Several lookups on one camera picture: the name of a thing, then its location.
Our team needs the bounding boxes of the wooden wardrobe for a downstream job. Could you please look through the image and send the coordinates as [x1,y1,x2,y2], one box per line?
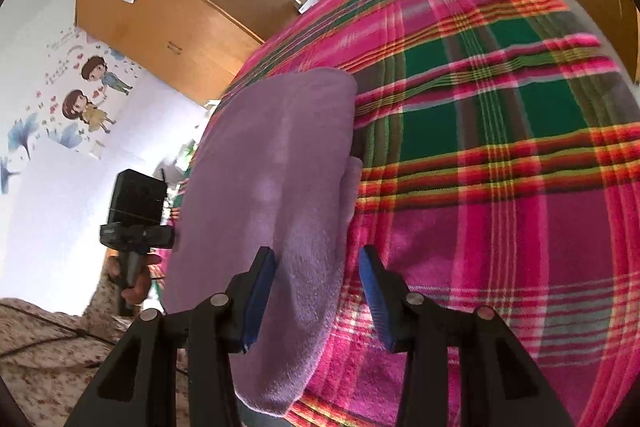
[74,0,302,106]

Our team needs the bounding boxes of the purple fleece pants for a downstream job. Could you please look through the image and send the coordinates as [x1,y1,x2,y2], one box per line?
[162,67,364,416]

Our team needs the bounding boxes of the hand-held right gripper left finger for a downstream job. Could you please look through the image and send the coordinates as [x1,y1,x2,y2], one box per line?
[65,247,277,427]

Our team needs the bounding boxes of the person's left hand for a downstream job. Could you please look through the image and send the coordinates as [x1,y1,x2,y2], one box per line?
[107,253,163,306]

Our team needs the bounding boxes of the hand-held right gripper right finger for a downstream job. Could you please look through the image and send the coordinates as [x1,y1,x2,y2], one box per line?
[360,244,573,427]

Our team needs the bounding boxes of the person's left forearm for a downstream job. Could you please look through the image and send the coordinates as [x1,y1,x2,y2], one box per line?
[80,274,166,345]

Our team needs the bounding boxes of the person's floral clothing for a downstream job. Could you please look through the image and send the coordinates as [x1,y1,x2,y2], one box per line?
[0,296,192,427]

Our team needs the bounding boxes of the cartoon wall poster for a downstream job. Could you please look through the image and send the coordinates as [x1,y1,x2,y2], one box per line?
[0,26,137,196]

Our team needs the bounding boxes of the pink green plaid blanket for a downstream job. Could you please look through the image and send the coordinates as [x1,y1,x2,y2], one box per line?
[165,0,640,427]

